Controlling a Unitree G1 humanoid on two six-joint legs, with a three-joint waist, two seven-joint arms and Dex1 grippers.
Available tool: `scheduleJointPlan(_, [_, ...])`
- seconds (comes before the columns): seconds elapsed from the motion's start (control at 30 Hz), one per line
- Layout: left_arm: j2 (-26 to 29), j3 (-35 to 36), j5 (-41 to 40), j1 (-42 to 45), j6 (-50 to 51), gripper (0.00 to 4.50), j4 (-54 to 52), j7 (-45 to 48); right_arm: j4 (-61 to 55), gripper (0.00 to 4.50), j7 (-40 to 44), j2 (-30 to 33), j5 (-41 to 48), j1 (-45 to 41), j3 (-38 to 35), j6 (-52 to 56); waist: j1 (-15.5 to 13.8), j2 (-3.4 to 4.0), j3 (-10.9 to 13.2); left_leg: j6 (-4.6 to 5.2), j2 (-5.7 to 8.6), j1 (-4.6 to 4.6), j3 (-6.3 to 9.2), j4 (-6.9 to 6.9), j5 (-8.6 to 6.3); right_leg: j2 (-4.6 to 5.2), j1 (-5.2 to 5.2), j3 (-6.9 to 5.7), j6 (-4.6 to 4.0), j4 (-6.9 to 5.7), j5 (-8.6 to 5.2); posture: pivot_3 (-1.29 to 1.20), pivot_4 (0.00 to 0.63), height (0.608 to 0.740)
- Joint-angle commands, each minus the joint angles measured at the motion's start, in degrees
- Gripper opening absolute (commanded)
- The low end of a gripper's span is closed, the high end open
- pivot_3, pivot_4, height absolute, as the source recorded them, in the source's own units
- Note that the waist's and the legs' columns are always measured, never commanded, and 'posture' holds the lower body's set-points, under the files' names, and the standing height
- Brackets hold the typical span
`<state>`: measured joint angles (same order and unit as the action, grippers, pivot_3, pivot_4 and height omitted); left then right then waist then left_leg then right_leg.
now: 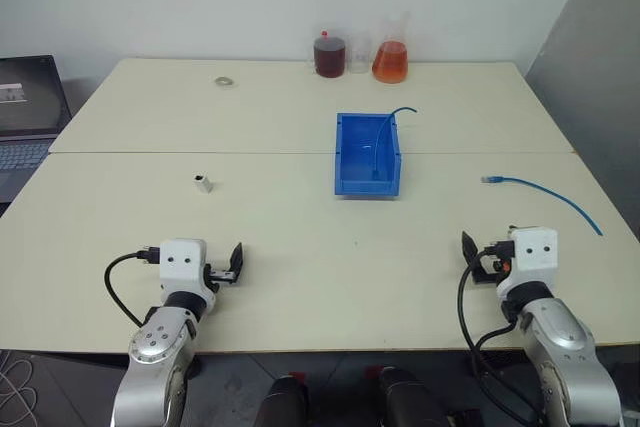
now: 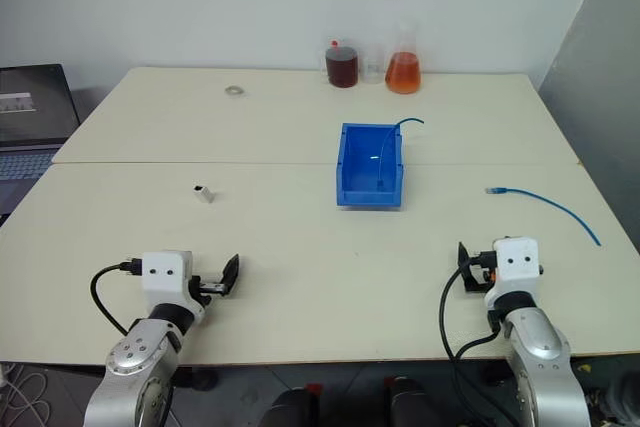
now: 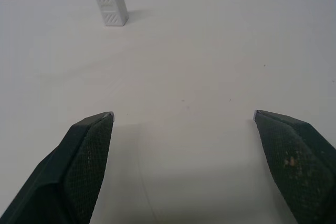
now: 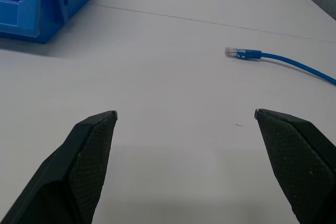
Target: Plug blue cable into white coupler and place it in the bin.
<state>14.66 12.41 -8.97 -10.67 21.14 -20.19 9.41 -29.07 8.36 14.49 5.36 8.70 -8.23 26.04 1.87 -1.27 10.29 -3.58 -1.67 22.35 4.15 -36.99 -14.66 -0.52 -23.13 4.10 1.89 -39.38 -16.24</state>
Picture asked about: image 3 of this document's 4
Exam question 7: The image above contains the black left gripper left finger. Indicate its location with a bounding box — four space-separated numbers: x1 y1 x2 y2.
0 111 116 224

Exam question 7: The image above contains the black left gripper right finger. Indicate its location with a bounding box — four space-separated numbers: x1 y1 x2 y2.
253 110 336 224

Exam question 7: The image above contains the small white object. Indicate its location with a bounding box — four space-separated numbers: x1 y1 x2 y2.
92 0 129 27

